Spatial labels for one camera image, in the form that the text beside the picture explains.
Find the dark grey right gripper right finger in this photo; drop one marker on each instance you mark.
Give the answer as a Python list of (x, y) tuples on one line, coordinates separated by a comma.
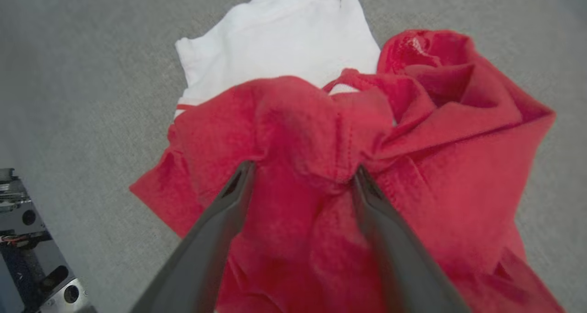
[(403, 267)]

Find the red and white Bulls jersey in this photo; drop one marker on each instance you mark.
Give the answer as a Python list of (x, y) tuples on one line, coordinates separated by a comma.
[(298, 120)]

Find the grey fabric sofa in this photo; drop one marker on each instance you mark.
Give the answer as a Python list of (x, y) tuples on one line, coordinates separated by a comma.
[(91, 74)]

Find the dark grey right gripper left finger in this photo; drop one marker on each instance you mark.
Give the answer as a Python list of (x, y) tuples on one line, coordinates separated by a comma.
[(206, 258)]

